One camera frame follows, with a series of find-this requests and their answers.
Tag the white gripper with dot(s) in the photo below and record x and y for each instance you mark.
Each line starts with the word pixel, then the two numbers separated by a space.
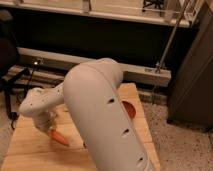
pixel 45 121

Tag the orange pepper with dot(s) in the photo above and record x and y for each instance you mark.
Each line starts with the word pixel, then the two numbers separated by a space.
pixel 57 136

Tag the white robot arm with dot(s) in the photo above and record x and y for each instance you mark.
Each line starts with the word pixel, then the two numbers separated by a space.
pixel 90 93

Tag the black office chair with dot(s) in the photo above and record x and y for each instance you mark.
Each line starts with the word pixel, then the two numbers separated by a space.
pixel 9 56

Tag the orange bowl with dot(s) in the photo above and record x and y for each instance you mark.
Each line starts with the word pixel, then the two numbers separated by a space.
pixel 130 109

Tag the metal pole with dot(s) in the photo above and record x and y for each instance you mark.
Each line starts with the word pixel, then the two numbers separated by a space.
pixel 171 37

